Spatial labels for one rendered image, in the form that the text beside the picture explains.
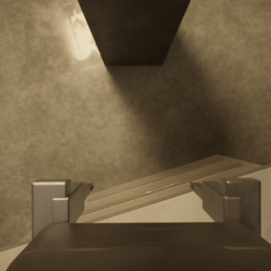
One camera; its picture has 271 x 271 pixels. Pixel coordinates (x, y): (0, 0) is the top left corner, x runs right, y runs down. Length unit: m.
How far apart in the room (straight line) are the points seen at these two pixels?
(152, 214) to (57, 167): 0.96
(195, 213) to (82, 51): 1.06
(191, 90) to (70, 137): 0.54
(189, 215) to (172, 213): 0.03
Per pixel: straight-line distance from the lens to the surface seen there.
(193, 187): 0.17
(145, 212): 0.56
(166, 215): 0.56
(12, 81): 1.54
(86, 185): 0.16
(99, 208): 0.92
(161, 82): 1.46
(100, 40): 1.08
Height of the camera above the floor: 1.44
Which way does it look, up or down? 89 degrees down
